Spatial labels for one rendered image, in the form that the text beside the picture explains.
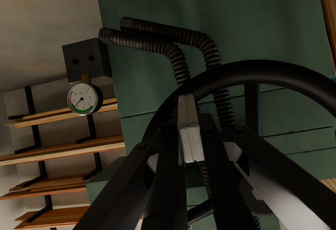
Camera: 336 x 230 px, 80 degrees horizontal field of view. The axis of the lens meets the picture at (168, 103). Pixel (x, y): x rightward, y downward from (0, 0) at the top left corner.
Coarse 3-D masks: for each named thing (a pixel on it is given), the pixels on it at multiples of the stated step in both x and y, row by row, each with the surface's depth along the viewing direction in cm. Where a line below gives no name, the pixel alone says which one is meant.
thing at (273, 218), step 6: (210, 216) 33; (258, 216) 32; (264, 216) 32; (270, 216) 32; (276, 216) 31; (198, 222) 33; (204, 222) 33; (210, 222) 33; (264, 222) 32; (270, 222) 32; (276, 222) 31; (192, 228) 33; (198, 228) 33; (204, 228) 33; (210, 228) 33; (264, 228) 32; (270, 228) 32; (276, 228) 31
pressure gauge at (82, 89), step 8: (88, 80) 41; (72, 88) 39; (80, 88) 39; (88, 88) 38; (96, 88) 40; (72, 96) 39; (80, 96) 39; (88, 96) 38; (96, 96) 38; (72, 104) 39; (80, 104) 39; (88, 104) 38; (96, 104) 38; (80, 112) 39; (88, 112) 38
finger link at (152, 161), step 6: (168, 120) 17; (174, 120) 17; (156, 144) 14; (180, 144) 14; (156, 150) 13; (180, 150) 14; (150, 156) 13; (156, 156) 13; (150, 162) 13; (156, 162) 13; (144, 168) 13; (150, 168) 13; (144, 174) 13; (150, 174) 13
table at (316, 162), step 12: (288, 156) 40; (300, 156) 40; (312, 156) 39; (324, 156) 39; (108, 168) 54; (192, 168) 42; (312, 168) 39; (324, 168) 39; (96, 180) 46; (108, 180) 45; (192, 180) 36; (96, 192) 45; (192, 192) 33; (204, 192) 33; (192, 204) 33
